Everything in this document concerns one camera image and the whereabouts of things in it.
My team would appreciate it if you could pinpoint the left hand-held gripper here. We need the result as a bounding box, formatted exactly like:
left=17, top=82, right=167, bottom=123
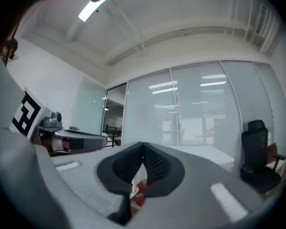
left=10, top=86, right=108, bottom=156

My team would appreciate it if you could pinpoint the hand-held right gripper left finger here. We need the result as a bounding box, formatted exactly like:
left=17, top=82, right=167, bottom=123
left=50, top=141, right=144, bottom=226

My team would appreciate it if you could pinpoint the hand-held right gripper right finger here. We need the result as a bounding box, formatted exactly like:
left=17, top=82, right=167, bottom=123
left=133, top=142, right=265, bottom=229

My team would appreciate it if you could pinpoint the person's right hand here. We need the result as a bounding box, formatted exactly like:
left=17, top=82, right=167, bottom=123
left=135, top=179, right=149, bottom=206

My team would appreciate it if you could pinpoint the black metal railing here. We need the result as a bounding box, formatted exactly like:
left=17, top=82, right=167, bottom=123
left=102, top=125, right=123, bottom=148

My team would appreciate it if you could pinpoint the black office chair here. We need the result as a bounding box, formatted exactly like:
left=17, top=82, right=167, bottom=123
left=240, top=119, right=286, bottom=194

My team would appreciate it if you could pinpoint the person's torso in pale top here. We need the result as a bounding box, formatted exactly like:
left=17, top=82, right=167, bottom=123
left=0, top=42, right=27, bottom=131

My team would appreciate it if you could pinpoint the ceiling light strip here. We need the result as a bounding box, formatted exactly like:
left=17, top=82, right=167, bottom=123
left=78, top=0, right=129, bottom=22

